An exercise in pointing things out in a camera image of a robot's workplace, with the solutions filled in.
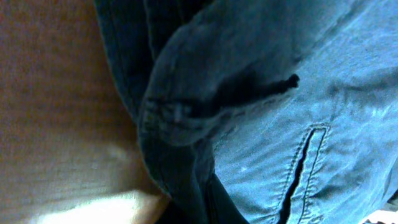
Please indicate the dark navy shorts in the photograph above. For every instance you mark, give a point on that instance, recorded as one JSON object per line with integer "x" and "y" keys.
{"x": 261, "y": 111}

